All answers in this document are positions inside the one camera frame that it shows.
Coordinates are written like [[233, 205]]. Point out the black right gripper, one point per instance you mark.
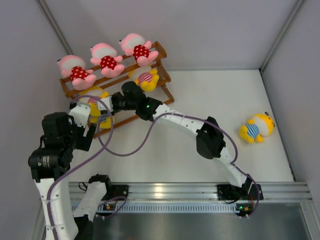
[[114, 97]]

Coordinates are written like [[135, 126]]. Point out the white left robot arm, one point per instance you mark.
[[50, 169]]

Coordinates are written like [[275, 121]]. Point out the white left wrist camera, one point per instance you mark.
[[80, 112]]

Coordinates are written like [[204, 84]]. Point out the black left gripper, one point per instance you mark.
[[83, 142]]

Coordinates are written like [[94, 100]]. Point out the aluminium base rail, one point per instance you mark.
[[203, 197]]

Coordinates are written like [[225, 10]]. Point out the yellow plush blue stripes shelf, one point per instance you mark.
[[104, 120]]

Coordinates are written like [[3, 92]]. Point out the yellow plush pink stripes front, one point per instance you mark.
[[96, 92]]

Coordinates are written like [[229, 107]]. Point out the yellow plush pink striped shirt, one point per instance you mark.
[[145, 77]]

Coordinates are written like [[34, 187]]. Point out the pink plush red dotted dress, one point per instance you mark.
[[135, 45]]

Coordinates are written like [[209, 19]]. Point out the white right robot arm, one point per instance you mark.
[[208, 136]]

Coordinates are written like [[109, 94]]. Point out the brown wooden toy shelf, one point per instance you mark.
[[106, 83]]

